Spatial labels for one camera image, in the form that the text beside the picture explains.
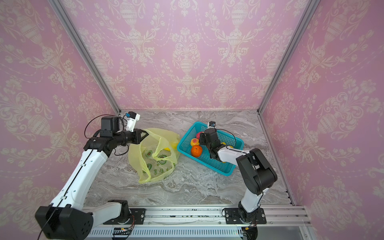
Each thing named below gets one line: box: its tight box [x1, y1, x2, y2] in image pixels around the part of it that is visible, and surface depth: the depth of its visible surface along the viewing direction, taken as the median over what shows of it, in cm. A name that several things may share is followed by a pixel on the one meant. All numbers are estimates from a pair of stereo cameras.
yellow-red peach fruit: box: [190, 138, 200, 147], surface depth 99 cm
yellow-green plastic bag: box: [128, 128, 181, 184], surface depth 77 cm
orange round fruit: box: [191, 145, 203, 158], surface depth 94 cm
